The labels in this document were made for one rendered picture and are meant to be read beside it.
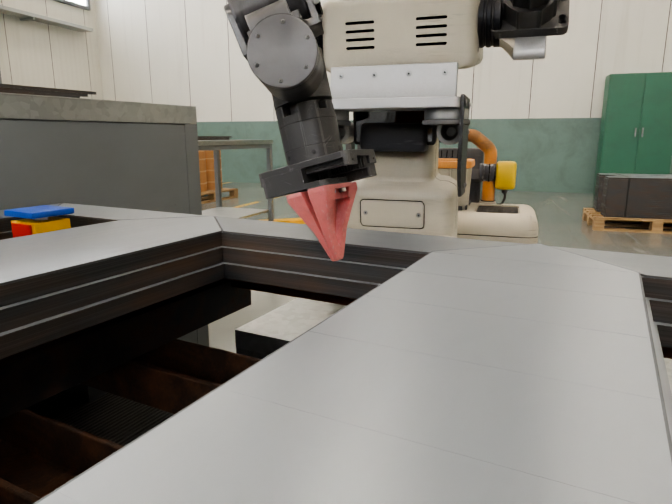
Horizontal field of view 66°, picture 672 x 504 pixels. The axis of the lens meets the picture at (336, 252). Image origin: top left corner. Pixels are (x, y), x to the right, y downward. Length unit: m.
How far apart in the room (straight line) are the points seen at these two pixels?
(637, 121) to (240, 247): 9.29
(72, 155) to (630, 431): 0.98
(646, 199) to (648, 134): 3.53
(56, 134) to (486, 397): 0.92
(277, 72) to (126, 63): 12.91
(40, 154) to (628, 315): 0.92
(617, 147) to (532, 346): 9.42
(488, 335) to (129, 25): 13.14
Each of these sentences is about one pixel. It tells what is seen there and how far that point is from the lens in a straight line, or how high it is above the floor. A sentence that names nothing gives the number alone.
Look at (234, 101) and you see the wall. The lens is 11.73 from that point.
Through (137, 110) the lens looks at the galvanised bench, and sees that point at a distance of 1.17.
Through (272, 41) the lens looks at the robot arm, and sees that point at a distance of 0.45.
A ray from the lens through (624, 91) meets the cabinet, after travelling 9.73.
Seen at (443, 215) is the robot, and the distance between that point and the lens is 0.96.
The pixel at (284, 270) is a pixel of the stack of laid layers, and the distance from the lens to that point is 0.60.
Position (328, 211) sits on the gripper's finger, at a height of 0.91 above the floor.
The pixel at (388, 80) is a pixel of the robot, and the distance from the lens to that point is 0.94.
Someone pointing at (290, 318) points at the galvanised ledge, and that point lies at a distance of 0.90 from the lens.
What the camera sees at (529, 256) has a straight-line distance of 0.53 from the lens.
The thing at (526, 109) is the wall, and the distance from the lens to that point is 10.23.
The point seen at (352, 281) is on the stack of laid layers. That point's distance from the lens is 0.55.
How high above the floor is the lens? 0.98
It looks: 12 degrees down
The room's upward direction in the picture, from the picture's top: straight up
